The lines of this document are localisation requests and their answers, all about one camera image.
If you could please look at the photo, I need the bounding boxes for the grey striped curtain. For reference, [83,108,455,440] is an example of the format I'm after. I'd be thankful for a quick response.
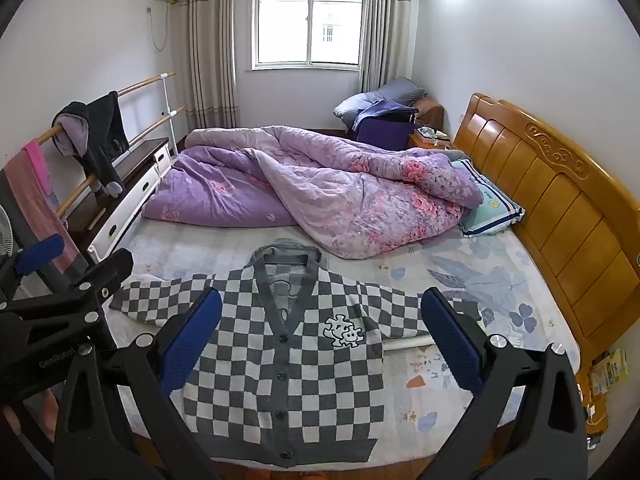
[180,0,240,131]
[359,0,413,93]

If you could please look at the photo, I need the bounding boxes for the grey white checkered cardigan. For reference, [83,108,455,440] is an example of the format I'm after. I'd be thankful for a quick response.
[109,245,483,468]

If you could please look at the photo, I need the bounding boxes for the wooden rail rack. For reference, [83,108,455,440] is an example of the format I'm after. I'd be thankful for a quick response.
[22,72,186,218]

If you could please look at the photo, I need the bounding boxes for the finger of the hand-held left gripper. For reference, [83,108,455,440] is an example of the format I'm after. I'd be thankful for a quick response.
[0,234,67,303]
[0,249,135,333]

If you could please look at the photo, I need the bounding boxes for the purple cloth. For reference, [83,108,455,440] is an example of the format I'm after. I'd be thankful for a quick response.
[356,102,418,148]

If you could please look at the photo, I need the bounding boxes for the purple floral quilt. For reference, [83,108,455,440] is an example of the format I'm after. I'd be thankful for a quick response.
[142,125,485,260]

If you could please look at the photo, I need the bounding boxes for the bed with floral sheet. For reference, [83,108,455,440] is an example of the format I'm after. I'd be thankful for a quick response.
[87,220,581,471]

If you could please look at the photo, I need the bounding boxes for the yellow packet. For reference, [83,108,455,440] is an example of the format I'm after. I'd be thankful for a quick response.
[590,347,632,396]

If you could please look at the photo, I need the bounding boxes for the dark hooded jacket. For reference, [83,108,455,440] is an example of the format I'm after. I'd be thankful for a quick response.
[52,91,132,198]

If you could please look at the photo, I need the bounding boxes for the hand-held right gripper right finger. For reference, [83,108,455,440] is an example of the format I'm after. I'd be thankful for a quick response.
[420,287,588,480]

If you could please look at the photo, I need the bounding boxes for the pink towel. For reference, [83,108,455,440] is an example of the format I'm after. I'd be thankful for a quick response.
[5,140,86,281]

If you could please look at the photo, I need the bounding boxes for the pile of pillows on chair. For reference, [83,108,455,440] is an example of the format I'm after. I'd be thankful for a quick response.
[333,77,430,121]

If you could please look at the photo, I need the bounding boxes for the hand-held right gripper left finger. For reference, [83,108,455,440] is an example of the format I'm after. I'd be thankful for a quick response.
[52,287,223,480]

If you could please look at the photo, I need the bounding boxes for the air conditioner power cable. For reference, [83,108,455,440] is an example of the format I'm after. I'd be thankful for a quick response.
[146,6,169,52]

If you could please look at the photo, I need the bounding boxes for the blue striped pillow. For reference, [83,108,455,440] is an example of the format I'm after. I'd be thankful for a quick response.
[452,159,526,238]

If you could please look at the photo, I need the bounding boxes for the electric fan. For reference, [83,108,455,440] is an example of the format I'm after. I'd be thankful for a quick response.
[0,204,21,261]

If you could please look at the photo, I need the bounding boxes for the wooden bedside table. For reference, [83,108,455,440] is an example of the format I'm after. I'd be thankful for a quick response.
[409,127,456,151]

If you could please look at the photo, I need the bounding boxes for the wooden headboard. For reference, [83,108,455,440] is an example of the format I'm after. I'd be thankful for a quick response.
[452,92,640,361]

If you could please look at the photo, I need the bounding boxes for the white dresser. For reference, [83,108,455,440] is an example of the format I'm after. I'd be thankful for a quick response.
[67,137,173,263]

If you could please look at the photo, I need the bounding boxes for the window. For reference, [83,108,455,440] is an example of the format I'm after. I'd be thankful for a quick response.
[251,0,368,71]

